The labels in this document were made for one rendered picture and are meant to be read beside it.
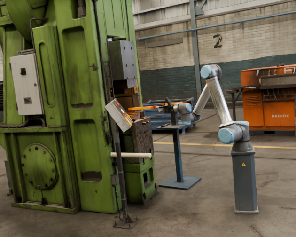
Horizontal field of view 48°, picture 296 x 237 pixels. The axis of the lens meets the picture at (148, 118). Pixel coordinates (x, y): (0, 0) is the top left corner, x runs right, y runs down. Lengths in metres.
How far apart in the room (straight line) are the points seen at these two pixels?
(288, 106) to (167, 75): 6.29
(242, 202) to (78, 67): 2.09
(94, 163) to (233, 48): 8.07
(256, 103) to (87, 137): 3.92
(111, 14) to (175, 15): 8.37
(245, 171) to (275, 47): 7.66
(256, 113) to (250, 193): 3.49
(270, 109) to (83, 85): 4.04
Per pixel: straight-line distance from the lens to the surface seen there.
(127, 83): 3.47
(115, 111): 2.88
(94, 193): 3.62
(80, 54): 3.47
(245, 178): 3.25
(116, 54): 3.46
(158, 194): 3.93
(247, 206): 3.36
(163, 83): 12.08
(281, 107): 6.51
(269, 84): 6.35
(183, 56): 11.61
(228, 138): 3.01
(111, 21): 3.65
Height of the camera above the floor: 1.43
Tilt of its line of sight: 8 degrees down
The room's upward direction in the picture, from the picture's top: 6 degrees counter-clockwise
